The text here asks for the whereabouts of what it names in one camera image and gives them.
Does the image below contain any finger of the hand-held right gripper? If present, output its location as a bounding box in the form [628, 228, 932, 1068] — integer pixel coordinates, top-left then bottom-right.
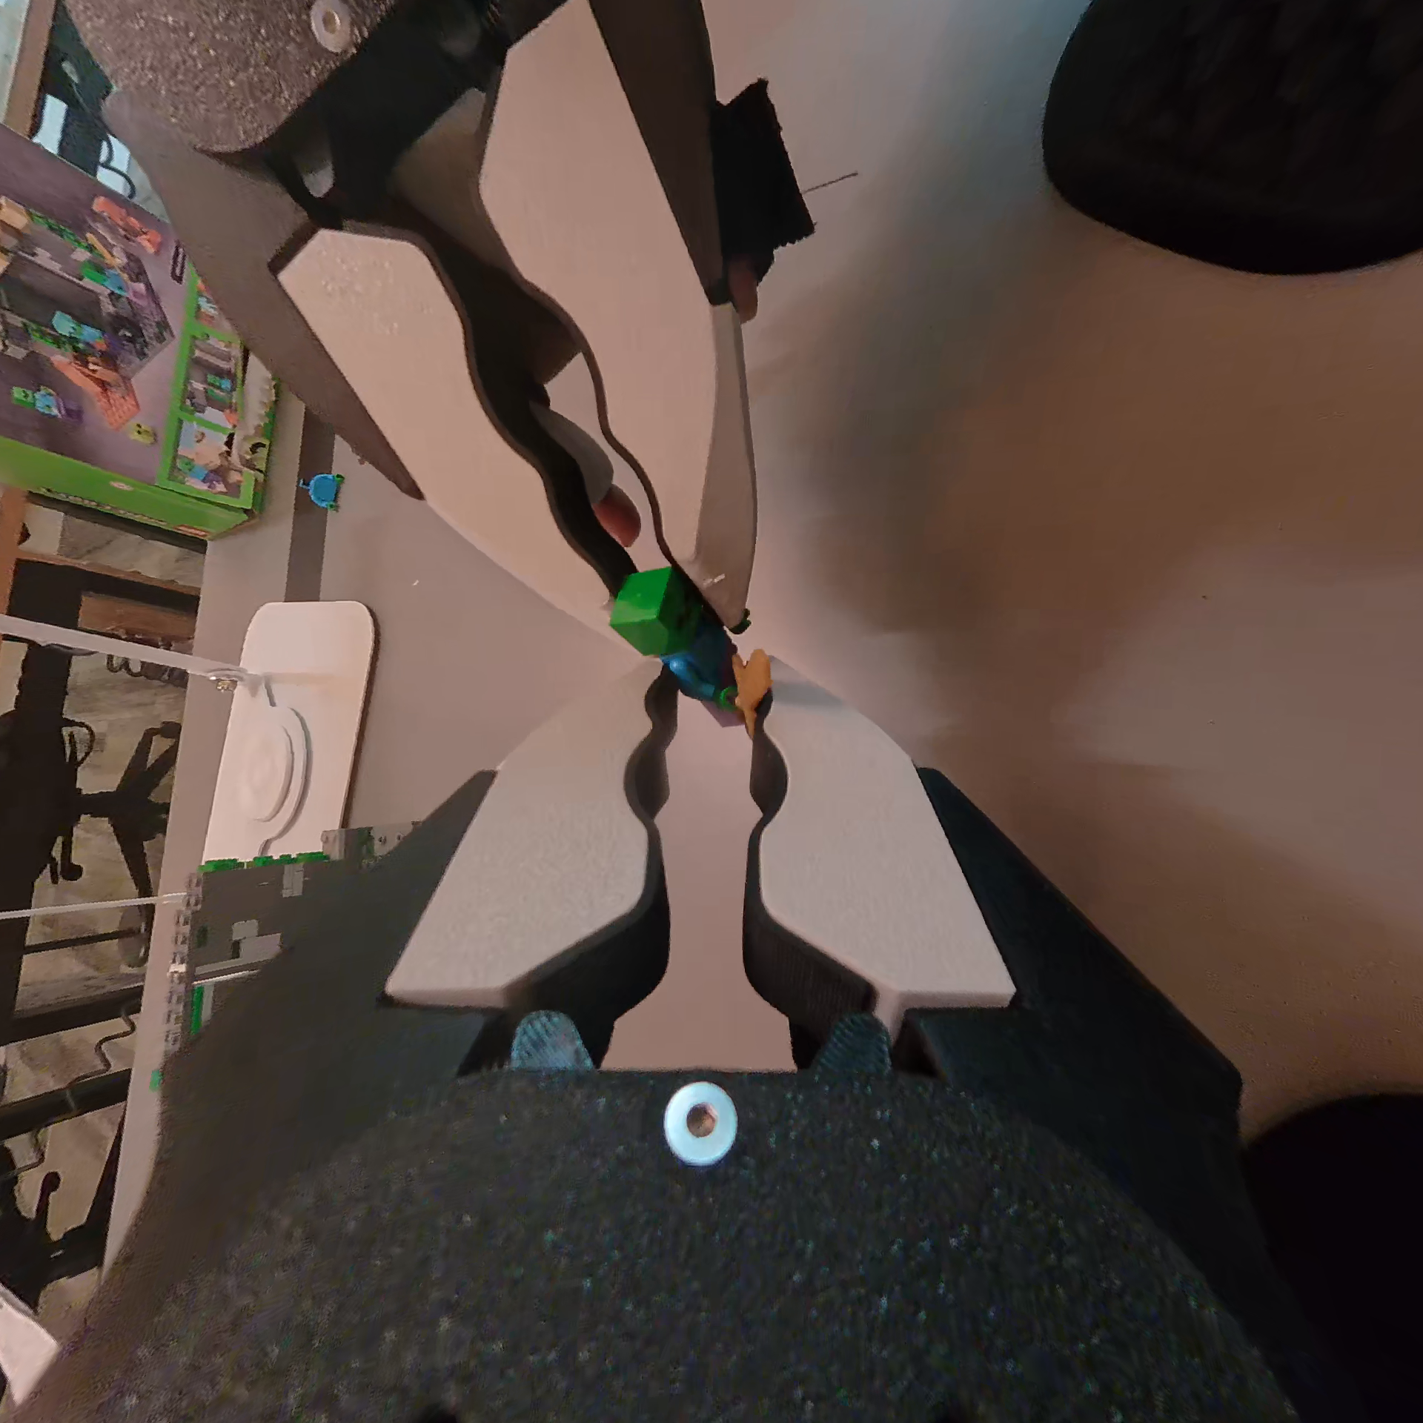
[268, 221, 668, 669]
[476, 0, 762, 629]

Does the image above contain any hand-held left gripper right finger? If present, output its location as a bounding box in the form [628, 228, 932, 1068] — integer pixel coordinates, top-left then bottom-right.
[740, 659, 1016, 1052]

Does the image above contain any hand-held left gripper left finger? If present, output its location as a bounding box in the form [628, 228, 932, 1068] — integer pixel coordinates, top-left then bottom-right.
[380, 664, 673, 1075]

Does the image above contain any gold toy sword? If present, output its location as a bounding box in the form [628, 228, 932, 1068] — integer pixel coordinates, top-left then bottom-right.
[730, 650, 776, 744]

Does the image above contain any green headed toy minifigure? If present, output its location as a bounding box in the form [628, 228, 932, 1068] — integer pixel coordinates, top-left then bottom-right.
[607, 565, 748, 729]

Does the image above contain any person's right hand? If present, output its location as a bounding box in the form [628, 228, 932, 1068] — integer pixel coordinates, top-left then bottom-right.
[532, 395, 645, 550]

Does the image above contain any white rounded board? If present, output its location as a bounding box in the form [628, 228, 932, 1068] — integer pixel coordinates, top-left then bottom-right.
[202, 601, 380, 861]

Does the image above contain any brick set cardboard box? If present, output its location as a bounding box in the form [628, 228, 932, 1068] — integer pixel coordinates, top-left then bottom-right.
[0, 123, 279, 543]

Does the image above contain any grey brick building model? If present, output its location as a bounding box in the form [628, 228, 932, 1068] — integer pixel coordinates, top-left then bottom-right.
[146, 820, 428, 1113]

